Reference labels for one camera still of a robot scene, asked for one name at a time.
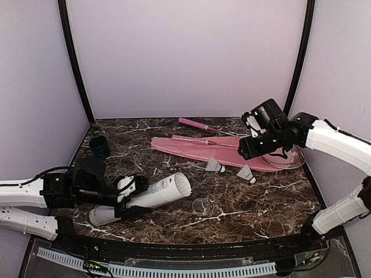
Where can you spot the left black corner post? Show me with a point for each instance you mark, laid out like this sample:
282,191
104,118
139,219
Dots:
72,55

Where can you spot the right black corner post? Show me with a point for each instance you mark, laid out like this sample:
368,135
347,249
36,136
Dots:
305,37

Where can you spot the pink badminton racket rear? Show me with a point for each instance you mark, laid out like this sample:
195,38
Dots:
280,158

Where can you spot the white shuttlecock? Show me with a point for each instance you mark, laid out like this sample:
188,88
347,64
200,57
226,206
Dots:
246,174
214,166

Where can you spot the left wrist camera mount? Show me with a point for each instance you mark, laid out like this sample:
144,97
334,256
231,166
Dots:
130,185

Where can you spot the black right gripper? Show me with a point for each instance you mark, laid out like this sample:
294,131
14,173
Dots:
250,150

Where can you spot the pink badminton racket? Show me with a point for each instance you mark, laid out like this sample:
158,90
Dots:
280,158
190,139

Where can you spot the clear plastic tube lid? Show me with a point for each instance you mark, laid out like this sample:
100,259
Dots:
201,206

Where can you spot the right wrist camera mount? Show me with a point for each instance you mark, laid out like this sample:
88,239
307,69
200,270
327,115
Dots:
251,123

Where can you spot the black front table rail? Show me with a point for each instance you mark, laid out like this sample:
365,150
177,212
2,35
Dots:
105,250

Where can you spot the grey slotted cable duct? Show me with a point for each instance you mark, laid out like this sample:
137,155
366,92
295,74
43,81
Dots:
114,270

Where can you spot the pink badminton racket front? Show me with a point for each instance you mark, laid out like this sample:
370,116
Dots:
190,139

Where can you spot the white shuttlecock tube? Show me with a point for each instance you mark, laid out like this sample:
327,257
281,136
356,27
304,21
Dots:
165,191

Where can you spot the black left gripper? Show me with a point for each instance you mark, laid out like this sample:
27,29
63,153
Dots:
131,212

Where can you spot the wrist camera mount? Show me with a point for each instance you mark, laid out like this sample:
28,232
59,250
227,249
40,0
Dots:
130,185
251,123

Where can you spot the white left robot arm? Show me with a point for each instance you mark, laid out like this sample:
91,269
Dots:
66,187

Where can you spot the dark green mug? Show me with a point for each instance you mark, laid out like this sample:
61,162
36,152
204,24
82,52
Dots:
98,147

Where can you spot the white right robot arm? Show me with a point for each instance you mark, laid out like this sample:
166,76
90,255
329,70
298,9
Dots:
272,129

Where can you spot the pink racket cover bag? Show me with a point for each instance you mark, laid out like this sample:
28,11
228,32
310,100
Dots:
224,150

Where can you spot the black corner post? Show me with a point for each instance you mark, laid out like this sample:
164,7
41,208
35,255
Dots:
305,37
72,55

